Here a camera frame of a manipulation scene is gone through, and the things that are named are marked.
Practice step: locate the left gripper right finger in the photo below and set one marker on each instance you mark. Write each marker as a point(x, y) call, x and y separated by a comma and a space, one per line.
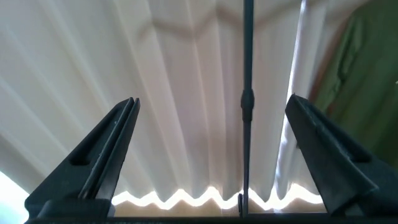
point(342, 186)

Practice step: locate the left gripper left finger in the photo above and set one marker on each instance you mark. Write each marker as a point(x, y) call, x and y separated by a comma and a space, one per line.
point(56, 193)

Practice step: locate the black clothes rack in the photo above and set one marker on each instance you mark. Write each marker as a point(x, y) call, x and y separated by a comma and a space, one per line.
point(247, 46)

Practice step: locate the window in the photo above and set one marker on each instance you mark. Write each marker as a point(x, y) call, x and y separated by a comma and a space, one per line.
point(9, 202)

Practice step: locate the green printed shirt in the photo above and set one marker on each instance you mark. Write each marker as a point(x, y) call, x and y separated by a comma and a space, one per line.
point(367, 77)

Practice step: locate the beige curtain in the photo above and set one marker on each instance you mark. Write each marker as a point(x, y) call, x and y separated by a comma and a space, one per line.
point(124, 62)

